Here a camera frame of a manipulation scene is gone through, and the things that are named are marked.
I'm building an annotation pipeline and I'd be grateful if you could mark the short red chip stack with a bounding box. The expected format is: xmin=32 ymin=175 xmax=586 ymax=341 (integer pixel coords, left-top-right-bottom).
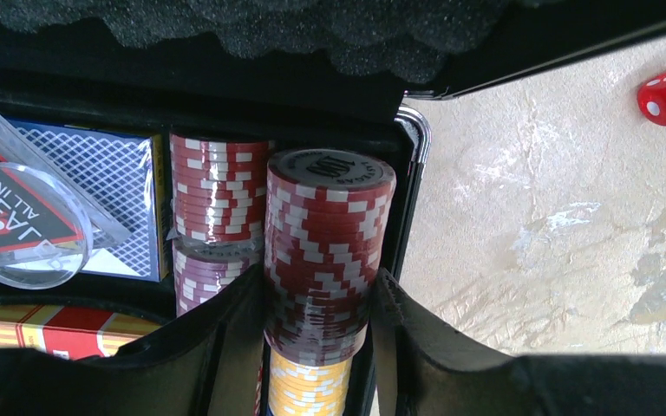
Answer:
xmin=169 ymin=133 xmax=275 ymax=244

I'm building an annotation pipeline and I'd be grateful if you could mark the red Texas Hold'em card deck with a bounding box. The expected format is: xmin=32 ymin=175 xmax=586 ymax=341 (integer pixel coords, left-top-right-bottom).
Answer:
xmin=0 ymin=305 xmax=160 ymax=360

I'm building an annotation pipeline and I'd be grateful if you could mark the blue card deck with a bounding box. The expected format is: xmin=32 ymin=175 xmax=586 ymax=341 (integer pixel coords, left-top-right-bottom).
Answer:
xmin=11 ymin=119 xmax=171 ymax=283

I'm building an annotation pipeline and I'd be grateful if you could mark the black poker chip case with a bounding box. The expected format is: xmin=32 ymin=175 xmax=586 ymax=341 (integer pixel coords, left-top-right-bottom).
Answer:
xmin=0 ymin=0 xmax=666 ymax=416

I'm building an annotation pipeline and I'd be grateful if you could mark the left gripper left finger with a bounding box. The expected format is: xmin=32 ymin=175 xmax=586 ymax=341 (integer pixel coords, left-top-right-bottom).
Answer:
xmin=0 ymin=265 xmax=264 ymax=415

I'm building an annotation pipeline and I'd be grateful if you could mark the clear dealer button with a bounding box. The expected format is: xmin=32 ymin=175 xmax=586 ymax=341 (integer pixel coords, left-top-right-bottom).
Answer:
xmin=0 ymin=114 xmax=131 ymax=289

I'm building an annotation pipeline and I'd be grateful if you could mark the yellow 50 chip stack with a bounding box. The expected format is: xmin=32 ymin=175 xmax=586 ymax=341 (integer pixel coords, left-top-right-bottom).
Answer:
xmin=267 ymin=350 xmax=353 ymax=416

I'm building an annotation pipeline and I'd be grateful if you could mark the purple chip stack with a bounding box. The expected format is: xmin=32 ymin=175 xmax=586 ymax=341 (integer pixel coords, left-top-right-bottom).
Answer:
xmin=172 ymin=238 xmax=263 ymax=316

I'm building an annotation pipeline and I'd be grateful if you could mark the red 100 chip stack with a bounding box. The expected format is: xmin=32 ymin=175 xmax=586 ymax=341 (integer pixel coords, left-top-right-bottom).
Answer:
xmin=264 ymin=148 xmax=396 ymax=366

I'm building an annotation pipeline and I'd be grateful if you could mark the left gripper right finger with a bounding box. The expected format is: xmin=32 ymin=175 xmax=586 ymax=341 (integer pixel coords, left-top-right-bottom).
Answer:
xmin=369 ymin=270 xmax=666 ymax=415

